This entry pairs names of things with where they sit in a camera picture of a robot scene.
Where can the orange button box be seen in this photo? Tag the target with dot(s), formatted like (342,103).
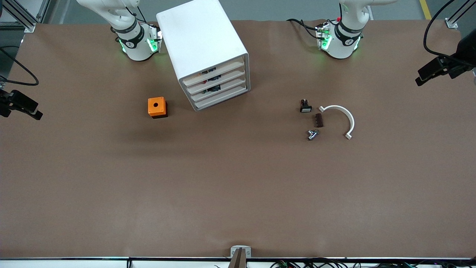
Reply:
(156,106)

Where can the small dark electrical component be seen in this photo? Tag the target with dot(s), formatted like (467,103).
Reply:
(208,71)
(215,78)

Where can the white curved bracket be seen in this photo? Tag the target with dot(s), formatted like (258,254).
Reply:
(349,117)

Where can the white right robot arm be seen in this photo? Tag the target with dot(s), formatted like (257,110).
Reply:
(134,44)

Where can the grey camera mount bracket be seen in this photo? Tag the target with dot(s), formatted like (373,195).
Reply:
(240,252)

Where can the white plastic drawer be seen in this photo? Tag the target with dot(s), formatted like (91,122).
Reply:
(234,84)
(234,92)
(234,76)
(234,68)

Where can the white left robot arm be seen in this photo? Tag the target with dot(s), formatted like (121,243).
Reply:
(344,37)

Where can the clear base connector box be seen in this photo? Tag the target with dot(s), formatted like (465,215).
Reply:
(154,41)
(324,37)

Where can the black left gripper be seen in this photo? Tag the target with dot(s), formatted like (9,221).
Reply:
(456,63)

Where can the silver key switch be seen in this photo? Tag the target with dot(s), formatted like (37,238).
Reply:
(312,134)

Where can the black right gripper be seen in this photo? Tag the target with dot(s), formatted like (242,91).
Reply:
(5,101)

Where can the black switch white face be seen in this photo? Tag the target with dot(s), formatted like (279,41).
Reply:
(305,108)

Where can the aluminium frame profile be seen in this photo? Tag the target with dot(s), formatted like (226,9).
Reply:
(455,18)
(26,16)

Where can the brown terminal block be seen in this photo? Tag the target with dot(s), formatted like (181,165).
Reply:
(318,120)

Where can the white drawer cabinet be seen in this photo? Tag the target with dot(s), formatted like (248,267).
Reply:
(200,37)

